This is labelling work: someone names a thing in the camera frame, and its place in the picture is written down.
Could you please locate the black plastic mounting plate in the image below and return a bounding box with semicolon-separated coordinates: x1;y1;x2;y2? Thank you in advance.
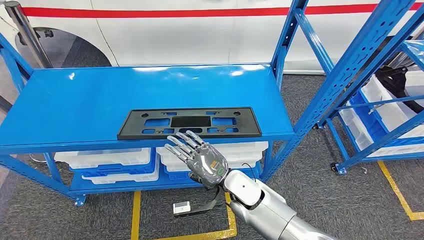
116;106;263;141

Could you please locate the blue steel shelf rack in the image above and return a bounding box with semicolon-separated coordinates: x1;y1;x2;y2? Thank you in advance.
0;0;417;207
312;14;424;175

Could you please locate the black curved car part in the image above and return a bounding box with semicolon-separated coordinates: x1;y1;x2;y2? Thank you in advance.
375;65;424;114

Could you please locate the white car red stripe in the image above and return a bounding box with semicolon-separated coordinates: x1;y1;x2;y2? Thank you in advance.
0;0;424;75

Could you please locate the blue plastic bin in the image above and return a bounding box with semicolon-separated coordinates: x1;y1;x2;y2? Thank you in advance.
68;149;157;178

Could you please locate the yellow floor tape square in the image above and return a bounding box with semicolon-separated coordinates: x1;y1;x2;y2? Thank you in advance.
377;160;424;222

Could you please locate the black camera bracket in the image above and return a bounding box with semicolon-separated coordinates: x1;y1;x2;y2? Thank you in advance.
172;186;227;219

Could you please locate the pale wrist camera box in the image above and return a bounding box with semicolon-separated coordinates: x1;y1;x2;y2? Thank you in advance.
172;201;192;215

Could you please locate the chrome stanchion post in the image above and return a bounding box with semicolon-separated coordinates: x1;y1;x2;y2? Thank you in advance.
3;0;54;164

